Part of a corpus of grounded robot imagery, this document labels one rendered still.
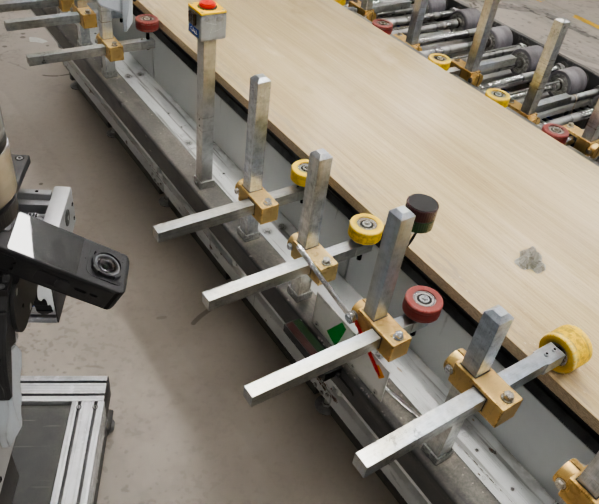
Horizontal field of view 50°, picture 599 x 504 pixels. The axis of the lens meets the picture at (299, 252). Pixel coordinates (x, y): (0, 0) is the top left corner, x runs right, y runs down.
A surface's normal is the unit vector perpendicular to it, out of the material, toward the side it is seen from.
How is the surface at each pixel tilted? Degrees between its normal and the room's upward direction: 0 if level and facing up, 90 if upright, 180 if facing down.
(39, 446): 0
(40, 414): 0
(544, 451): 90
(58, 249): 31
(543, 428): 90
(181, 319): 0
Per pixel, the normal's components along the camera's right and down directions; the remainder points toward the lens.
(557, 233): 0.11, -0.75
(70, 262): 0.60, -0.60
